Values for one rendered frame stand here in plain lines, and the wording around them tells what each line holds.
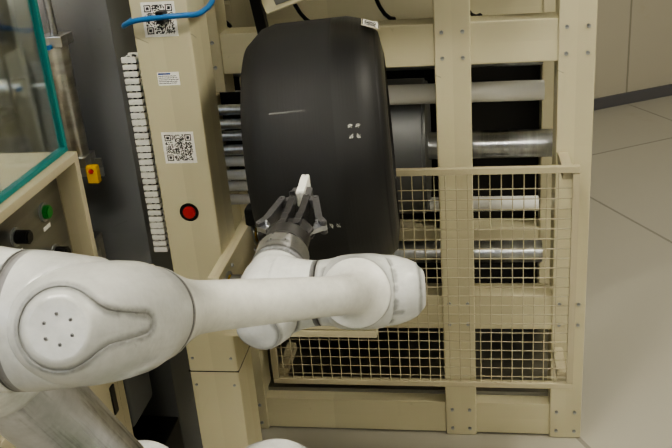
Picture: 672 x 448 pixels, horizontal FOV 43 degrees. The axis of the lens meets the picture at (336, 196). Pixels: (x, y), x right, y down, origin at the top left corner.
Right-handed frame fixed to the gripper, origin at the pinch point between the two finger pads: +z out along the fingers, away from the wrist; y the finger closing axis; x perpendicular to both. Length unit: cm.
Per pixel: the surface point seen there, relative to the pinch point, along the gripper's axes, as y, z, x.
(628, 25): -138, 440, 131
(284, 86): 5.6, 19.7, -12.7
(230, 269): 25.1, 22.5, 34.3
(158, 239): 43, 27, 29
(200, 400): 39, 20, 74
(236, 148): 32, 67, 25
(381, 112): -13.5, 19.8, -6.3
